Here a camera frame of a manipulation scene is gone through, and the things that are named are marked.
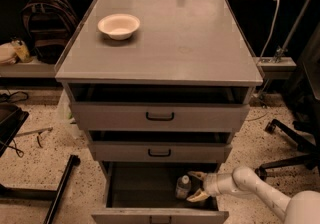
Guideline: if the grey metal drawer cabinet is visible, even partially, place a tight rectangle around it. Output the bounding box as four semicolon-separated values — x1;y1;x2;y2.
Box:
54;0;264;224

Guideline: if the bottom grey drawer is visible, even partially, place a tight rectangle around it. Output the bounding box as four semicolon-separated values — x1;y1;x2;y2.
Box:
92;162;229;224

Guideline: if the grey drawer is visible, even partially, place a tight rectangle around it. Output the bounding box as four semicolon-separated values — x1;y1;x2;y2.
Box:
89;131;232;163
92;162;229;224
70;84;249;132

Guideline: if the white power cable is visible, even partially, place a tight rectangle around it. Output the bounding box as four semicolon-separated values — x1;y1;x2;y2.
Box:
258;0;281;66

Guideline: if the black office chair base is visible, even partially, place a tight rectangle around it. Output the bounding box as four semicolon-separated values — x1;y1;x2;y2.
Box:
254;117;320;182

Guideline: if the clear plastic water bottle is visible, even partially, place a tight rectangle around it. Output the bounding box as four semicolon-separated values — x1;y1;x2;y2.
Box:
175;175;191;200

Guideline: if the middle grey drawer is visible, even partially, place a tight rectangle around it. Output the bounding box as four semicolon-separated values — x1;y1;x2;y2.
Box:
89;131;232;163

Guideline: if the top grey drawer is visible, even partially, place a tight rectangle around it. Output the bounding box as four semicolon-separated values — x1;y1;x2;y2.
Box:
70;84;249;132

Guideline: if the small yellow bottle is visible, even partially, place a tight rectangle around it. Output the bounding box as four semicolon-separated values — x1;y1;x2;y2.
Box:
11;38;32;63

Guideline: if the grey metal diagonal rod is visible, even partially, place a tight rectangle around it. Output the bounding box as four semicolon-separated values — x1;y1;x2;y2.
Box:
271;0;312;63

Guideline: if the dark brown backpack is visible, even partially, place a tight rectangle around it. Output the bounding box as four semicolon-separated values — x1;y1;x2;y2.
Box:
21;0;80;64

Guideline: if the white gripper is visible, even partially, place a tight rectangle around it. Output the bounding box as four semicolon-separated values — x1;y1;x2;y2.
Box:
187;171;235;202

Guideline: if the black table leg frame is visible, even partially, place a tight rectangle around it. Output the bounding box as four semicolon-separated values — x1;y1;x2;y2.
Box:
0;155;80;224

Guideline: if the white paper bowl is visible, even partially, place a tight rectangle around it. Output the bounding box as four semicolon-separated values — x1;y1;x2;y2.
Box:
97;14;140;40

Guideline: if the white cloth item on shelf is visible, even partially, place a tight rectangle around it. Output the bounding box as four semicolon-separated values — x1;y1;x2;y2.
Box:
0;43;18;65

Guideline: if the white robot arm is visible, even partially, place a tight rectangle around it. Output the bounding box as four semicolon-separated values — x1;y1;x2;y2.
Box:
187;166;320;224

